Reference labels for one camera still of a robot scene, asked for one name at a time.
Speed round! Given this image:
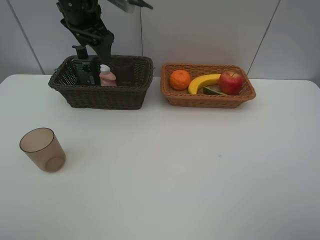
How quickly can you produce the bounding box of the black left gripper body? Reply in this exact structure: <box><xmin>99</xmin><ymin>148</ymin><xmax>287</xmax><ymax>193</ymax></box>
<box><xmin>56</xmin><ymin>0</ymin><xmax>110</xmax><ymax>47</ymax></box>

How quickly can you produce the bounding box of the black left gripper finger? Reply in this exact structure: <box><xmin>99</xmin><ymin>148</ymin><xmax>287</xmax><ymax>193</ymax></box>
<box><xmin>91</xmin><ymin>30</ymin><xmax>115</xmax><ymax>64</ymax></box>

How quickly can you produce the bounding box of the dark green pump bottle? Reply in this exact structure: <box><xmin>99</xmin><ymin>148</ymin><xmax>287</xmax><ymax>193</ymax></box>
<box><xmin>72</xmin><ymin>45</ymin><xmax>100</xmax><ymax>86</ymax></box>

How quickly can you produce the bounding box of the purple translucent plastic cup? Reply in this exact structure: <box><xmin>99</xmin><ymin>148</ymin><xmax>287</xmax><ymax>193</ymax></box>
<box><xmin>112</xmin><ymin>56</ymin><xmax>135</xmax><ymax>87</ymax></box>

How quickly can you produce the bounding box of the pink bottle white cap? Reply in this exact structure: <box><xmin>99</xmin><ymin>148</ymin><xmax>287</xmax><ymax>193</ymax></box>
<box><xmin>99</xmin><ymin>64</ymin><xmax>117</xmax><ymax>87</ymax></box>

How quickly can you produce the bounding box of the orange mandarin fruit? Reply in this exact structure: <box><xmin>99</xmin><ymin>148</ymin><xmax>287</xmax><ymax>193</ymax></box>
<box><xmin>169</xmin><ymin>69</ymin><xmax>191</xmax><ymax>91</ymax></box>

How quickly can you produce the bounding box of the yellow banana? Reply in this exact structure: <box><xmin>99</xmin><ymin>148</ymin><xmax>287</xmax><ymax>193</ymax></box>
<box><xmin>188</xmin><ymin>73</ymin><xmax>221</xmax><ymax>95</ymax></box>

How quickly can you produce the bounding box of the halved avocado with pit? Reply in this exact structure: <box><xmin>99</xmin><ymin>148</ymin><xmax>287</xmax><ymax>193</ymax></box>
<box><xmin>203</xmin><ymin>85</ymin><xmax>227</xmax><ymax>96</ymax></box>

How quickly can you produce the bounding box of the brown translucent plastic cup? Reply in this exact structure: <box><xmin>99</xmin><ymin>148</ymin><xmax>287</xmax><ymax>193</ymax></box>
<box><xmin>19</xmin><ymin>127</ymin><xmax>66</xmax><ymax>173</ymax></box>

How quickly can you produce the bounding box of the red yellow apple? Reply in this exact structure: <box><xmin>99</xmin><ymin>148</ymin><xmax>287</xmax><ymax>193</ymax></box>
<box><xmin>218</xmin><ymin>71</ymin><xmax>244</xmax><ymax>96</ymax></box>

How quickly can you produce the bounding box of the dark brown wicker basket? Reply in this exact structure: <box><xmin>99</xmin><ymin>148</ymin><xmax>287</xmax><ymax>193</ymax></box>
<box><xmin>48</xmin><ymin>55</ymin><xmax>154</xmax><ymax>110</ymax></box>

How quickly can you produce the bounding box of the orange wicker basket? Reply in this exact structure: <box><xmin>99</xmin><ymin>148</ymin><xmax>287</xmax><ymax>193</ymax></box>
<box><xmin>160</xmin><ymin>63</ymin><xmax>256</xmax><ymax>109</ymax></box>

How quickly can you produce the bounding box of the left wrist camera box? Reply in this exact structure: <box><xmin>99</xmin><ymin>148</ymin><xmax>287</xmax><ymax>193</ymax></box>
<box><xmin>108</xmin><ymin>0</ymin><xmax>135</xmax><ymax>14</ymax></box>

